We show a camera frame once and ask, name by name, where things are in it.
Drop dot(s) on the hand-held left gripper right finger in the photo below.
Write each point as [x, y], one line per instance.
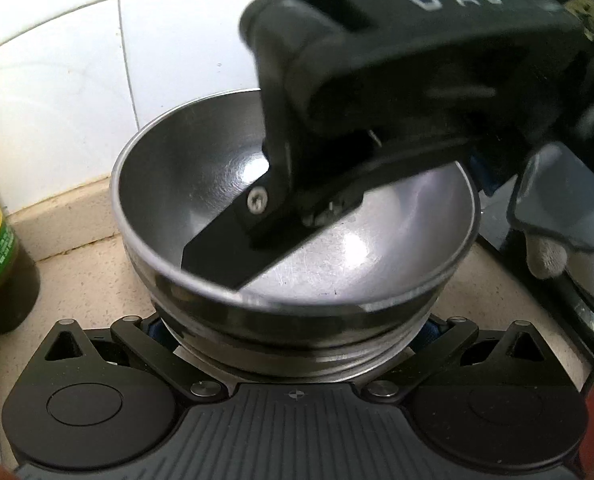
[447, 341]

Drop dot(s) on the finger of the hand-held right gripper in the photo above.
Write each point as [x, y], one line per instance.
[217, 255]
[483, 176]

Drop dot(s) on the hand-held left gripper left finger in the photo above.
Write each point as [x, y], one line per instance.
[142, 341]

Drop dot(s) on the stainless steel bowl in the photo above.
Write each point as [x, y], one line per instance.
[297, 355]
[187, 170]

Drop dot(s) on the person's right hand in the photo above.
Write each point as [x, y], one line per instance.
[547, 260]

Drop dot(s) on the black gas stove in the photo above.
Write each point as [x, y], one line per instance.
[577, 290]

